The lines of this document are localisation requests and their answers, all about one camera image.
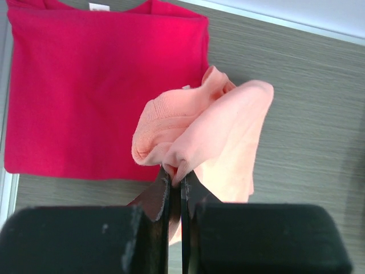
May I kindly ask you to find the folded red t-shirt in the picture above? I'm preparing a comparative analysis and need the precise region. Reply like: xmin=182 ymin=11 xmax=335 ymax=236
xmin=5 ymin=1 xmax=209 ymax=181

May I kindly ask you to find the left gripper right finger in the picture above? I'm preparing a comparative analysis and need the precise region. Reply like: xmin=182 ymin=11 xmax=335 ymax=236
xmin=180 ymin=172 xmax=352 ymax=273

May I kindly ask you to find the salmon pink t-shirt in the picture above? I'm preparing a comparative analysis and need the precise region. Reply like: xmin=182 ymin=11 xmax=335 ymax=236
xmin=130 ymin=65 xmax=275 ymax=246

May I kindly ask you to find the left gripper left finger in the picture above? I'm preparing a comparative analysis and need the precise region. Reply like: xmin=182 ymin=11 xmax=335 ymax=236
xmin=1 ymin=170 xmax=171 ymax=273

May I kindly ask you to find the aluminium frame rail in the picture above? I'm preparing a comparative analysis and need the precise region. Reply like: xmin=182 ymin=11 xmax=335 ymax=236
xmin=186 ymin=0 xmax=364 ymax=46

